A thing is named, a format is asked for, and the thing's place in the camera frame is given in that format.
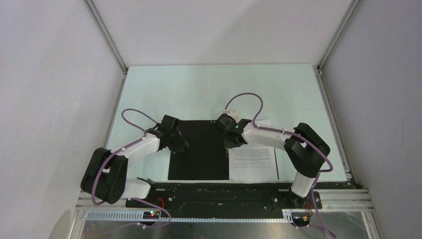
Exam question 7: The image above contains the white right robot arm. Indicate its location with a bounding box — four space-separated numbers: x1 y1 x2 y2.
215 114 333 208

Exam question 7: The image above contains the aluminium corner post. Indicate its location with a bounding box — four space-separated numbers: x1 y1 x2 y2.
316 0 362 75
82 0 128 75

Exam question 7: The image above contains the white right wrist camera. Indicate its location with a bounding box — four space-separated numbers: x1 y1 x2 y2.
224 110 240 122

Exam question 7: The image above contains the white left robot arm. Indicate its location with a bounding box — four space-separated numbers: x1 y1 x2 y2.
80 115 189 208

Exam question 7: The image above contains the aluminium front frame rail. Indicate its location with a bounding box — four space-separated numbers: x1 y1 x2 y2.
76 189 375 223

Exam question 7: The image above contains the left controller board with LEDs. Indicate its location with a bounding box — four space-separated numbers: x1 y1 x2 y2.
142 211 161 220

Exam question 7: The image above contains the printed paper sheet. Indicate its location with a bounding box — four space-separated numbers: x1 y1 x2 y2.
228 123 281 183

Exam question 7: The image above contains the right controller board with wires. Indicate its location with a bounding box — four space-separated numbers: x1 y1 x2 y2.
292 216 311 228

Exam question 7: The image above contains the right aluminium corner post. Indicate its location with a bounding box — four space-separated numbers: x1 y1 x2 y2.
316 0 362 75

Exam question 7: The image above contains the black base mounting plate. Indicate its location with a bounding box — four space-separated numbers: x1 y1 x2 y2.
126 183 318 209

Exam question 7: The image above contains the left aluminium corner post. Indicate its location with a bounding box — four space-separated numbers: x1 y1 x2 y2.
82 0 128 75

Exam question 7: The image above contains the red and black file folder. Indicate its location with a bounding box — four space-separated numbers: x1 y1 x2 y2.
167 119 280 181

